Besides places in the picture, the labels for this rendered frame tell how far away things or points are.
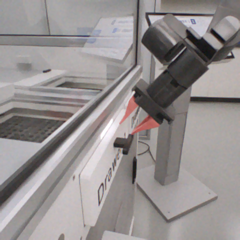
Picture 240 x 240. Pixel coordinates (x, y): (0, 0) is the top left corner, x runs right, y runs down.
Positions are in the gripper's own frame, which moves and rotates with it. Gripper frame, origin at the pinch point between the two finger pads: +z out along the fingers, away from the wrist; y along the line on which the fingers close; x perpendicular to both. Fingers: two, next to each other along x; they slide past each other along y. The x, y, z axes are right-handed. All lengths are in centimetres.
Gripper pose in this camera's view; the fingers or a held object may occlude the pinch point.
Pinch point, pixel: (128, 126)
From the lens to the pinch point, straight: 45.7
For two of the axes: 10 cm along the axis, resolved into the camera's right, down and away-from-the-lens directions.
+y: -7.4, -6.6, -0.8
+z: -6.2, 6.3, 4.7
